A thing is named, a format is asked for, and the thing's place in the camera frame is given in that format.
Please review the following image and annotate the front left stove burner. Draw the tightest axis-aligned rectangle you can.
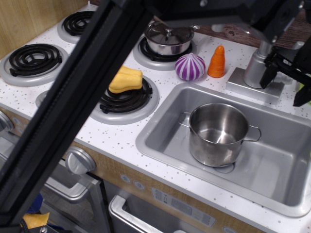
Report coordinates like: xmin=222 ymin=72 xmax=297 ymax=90
xmin=0 ymin=44 xmax=69 ymax=87

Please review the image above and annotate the back right stove burner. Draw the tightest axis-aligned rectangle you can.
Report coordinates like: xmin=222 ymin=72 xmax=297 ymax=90
xmin=132 ymin=36 xmax=198 ymax=71

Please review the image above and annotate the blue object below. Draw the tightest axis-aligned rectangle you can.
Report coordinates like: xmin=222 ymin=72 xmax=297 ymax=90
xmin=26 ymin=193 xmax=43 ymax=214

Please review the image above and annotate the yellow cloth below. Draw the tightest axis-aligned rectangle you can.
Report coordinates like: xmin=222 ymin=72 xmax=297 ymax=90
xmin=22 ymin=212 xmax=50 ymax=229

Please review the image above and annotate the yellow toy squash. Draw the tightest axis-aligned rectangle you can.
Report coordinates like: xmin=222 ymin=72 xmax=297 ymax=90
xmin=108 ymin=66 xmax=143 ymax=94

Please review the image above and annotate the silver toy faucet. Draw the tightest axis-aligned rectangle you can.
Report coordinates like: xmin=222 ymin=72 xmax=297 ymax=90
xmin=211 ymin=23 xmax=306 ymax=105

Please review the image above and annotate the tall steel pot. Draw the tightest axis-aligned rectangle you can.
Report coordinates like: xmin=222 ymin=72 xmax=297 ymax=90
xmin=178 ymin=103 xmax=262 ymax=167

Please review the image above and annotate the silver front stove knob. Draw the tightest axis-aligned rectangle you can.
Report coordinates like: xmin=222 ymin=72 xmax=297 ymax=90
xmin=35 ymin=90 xmax=48 ymax=108

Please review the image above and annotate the silver faucet lever handle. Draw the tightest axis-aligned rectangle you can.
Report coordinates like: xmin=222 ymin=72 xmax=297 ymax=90
xmin=273 ymin=72 xmax=293 ymax=85

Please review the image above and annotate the stove burner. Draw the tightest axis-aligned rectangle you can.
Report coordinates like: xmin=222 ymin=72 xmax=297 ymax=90
xmin=132 ymin=36 xmax=198 ymax=71
xmin=90 ymin=76 xmax=159 ymax=125
xmin=0 ymin=44 xmax=69 ymax=87
xmin=57 ymin=11 xmax=94 ymax=44

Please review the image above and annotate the lidded steel pan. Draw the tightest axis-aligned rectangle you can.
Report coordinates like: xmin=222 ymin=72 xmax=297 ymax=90
xmin=144 ymin=22 xmax=195 ymax=56

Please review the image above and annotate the purple striped toy onion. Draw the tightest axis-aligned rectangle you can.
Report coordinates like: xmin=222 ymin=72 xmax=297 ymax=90
xmin=175 ymin=52 xmax=206 ymax=81

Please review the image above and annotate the back left stove burner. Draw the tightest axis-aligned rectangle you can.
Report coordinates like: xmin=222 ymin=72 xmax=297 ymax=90
xmin=57 ymin=11 xmax=94 ymax=44

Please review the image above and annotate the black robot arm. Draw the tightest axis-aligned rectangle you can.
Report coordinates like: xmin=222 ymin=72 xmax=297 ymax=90
xmin=0 ymin=0 xmax=304 ymax=232

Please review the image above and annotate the orange toy carrot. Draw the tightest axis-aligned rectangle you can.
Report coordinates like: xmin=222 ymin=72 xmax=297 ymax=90
xmin=207 ymin=45 xmax=225 ymax=78

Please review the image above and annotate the silver dishwasher door handle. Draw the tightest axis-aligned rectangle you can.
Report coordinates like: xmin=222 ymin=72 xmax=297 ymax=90
xmin=108 ymin=195 xmax=161 ymax=233

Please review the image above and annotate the silver oven door handle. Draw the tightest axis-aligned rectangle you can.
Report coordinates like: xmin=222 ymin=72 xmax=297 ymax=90
xmin=44 ymin=166 xmax=103 ymax=204

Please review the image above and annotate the silver oven dial knob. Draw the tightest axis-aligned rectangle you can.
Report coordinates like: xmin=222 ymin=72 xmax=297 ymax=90
xmin=65 ymin=146 xmax=96 ymax=175

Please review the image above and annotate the grey toy sink basin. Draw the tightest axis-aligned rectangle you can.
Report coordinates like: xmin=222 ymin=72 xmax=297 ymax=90
xmin=136 ymin=83 xmax=311 ymax=217

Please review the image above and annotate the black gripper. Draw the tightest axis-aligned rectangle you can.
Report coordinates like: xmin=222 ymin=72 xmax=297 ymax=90
xmin=260 ymin=38 xmax=311 ymax=107

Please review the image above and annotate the front right stove burner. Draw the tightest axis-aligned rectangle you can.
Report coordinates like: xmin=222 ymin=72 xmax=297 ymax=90
xmin=90 ymin=76 xmax=159 ymax=125

